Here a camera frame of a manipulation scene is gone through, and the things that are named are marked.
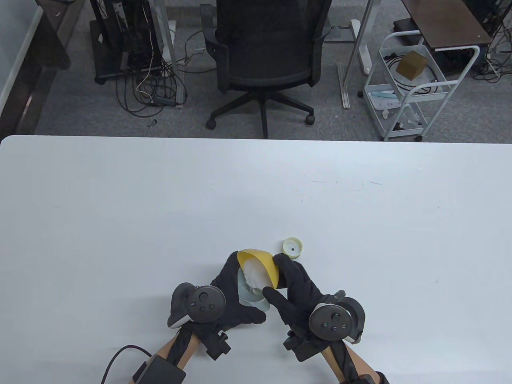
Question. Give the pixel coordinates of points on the person's right hand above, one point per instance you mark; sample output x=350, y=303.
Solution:
x=298, y=288

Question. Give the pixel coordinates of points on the person's left hand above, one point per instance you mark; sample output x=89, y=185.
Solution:
x=234, y=306

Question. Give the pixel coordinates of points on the grey plastic funnel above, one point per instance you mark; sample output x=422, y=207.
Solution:
x=256, y=300

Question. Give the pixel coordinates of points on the pale yellow press dispenser lid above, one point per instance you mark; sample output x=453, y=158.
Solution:
x=292, y=248

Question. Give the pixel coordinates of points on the yellow plastic bowl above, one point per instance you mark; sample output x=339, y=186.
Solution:
x=260, y=258

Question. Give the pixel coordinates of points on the person's right forearm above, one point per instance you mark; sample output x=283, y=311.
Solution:
x=332, y=358

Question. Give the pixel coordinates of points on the person's left forearm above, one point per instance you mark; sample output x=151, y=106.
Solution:
x=164, y=348

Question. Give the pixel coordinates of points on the black tracking controller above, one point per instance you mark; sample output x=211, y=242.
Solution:
x=330, y=320
x=206, y=304

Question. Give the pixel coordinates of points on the white rolling cart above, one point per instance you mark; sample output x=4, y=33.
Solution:
x=380, y=120

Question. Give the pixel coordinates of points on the white packet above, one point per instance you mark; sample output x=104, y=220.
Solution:
x=384, y=103

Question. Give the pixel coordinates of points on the aluminium rails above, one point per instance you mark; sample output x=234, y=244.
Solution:
x=341, y=80

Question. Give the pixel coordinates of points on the white desk foot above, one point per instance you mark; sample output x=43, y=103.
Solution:
x=364, y=56

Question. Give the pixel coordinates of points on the black mesh office chair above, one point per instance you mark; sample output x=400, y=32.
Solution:
x=264, y=48

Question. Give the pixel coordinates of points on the brown cardboard box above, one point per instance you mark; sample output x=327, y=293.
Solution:
x=412, y=64

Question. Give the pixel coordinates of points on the black flat device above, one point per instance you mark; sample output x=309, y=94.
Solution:
x=406, y=24

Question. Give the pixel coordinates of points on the black equipment rack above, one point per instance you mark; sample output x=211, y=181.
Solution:
x=128, y=40

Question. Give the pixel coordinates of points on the dark wooden side table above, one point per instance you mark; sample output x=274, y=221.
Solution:
x=448, y=20

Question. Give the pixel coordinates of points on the dark wooden cabinet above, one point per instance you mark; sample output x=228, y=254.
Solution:
x=52, y=44

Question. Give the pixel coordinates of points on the pale partition panel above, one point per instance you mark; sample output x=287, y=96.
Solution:
x=16, y=40

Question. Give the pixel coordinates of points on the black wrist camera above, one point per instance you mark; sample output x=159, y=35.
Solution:
x=218, y=347
x=302, y=348

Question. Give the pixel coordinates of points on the white metal desk frame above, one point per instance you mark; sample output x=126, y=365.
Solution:
x=358, y=44
x=170, y=44

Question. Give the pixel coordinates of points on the grey metal base plate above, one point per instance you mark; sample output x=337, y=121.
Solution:
x=340, y=34

